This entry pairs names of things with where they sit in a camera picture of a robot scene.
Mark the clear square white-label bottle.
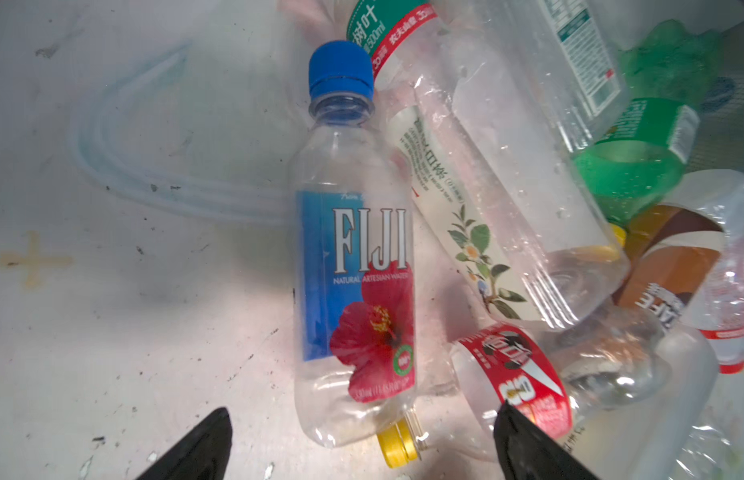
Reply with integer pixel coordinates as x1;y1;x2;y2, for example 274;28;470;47
475;1;630;155

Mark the Fiji water bottle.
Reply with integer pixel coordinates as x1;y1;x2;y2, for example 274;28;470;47
289;40;417;448

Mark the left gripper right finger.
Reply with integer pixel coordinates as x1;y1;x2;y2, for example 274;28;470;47
493;404;597;480

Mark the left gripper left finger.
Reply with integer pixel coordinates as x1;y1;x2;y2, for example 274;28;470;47
138;407;233;480

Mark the clear bottle green label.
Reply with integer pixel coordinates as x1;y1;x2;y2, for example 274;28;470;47
334;1;628;331

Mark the green Sprite bottle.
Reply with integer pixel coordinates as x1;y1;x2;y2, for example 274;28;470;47
575;20;721;227

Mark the red label yellow cap bottle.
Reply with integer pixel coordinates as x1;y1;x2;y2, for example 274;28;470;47
377;306;670;468

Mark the brown coffee bottle upper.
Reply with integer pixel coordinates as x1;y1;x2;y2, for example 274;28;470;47
614;169;744;329

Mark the pink label red cap bottle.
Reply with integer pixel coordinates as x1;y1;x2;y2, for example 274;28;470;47
681;234;744;375

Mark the frosted clear bottle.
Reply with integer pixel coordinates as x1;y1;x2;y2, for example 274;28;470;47
564;326;744;479

